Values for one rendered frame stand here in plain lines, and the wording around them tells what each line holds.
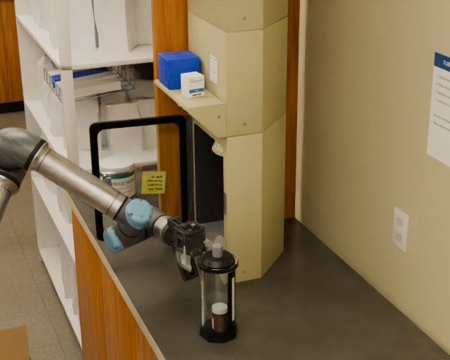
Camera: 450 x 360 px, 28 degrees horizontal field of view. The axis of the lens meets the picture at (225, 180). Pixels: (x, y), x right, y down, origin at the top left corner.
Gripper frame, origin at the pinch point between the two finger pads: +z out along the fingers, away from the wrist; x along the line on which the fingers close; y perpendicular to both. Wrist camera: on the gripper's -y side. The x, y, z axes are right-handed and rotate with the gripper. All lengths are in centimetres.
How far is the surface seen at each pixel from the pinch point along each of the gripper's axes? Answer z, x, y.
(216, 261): 5.1, -2.8, 4.1
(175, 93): -36, 12, 37
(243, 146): -17.3, 23.5, 23.9
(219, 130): -19.3, 16.4, 29.6
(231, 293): 7.0, 0.6, -5.7
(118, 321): -55, 0, -44
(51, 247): -238, 59, -106
